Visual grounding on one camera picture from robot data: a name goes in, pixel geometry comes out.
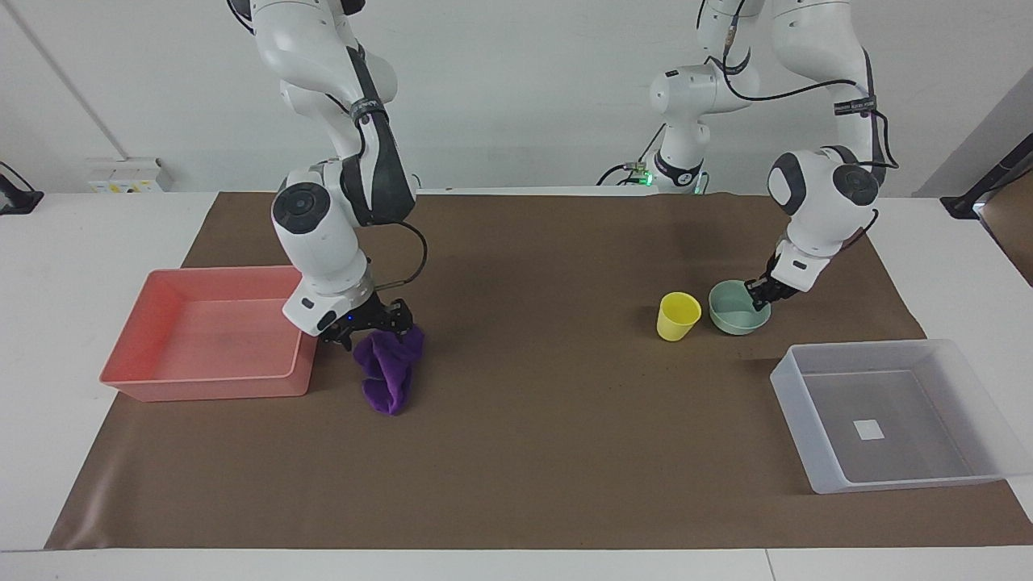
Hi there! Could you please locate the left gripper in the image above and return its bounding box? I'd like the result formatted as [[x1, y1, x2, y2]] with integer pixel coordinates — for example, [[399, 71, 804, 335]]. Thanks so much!
[[746, 252, 798, 313]]

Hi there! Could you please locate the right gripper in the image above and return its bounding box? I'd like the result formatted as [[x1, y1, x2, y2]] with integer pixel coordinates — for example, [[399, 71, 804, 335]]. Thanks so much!
[[320, 297, 415, 352]]

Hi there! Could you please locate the pale green bowl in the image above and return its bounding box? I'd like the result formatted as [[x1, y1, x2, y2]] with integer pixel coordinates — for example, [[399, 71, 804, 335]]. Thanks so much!
[[708, 280, 772, 336]]

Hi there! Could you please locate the purple cloth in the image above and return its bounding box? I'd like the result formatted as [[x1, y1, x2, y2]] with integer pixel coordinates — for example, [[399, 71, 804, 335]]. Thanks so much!
[[353, 323, 426, 417]]

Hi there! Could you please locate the clear plastic box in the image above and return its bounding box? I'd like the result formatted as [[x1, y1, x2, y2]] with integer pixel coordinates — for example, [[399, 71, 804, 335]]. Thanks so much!
[[769, 339, 1033, 495]]

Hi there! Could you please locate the yellow plastic cup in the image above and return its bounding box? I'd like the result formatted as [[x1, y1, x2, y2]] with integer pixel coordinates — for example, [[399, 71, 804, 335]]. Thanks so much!
[[656, 292, 703, 342]]

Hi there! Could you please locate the pink plastic tray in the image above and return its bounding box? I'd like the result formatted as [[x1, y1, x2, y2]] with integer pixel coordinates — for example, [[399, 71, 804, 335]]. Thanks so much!
[[99, 265, 320, 403]]

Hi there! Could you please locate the black stand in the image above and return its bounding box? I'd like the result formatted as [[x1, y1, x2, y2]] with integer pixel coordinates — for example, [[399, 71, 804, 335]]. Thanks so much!
[[939, 132, 1033, 220], [0, 161, 45, 216]]

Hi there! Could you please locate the brown board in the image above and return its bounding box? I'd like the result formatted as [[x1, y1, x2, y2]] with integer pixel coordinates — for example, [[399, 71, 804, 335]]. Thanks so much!
[[979, 173, 1033, 288]]

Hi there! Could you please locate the black cable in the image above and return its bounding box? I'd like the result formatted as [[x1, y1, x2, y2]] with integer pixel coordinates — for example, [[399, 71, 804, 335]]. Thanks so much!
[[596, 121, 669, 187], [696, 0, 901, 243], [373, 221, 429, 292]]

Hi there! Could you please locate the white wall socket box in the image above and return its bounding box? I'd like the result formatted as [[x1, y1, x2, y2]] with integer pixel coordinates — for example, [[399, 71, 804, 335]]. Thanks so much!
[[86, 157, 174, 194]]

